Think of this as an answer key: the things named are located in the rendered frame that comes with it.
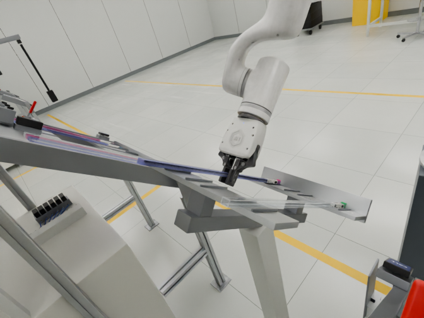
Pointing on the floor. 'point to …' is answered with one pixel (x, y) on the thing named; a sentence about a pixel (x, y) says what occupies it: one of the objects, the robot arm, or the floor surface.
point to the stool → (416, 24)
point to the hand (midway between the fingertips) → (228, 176)
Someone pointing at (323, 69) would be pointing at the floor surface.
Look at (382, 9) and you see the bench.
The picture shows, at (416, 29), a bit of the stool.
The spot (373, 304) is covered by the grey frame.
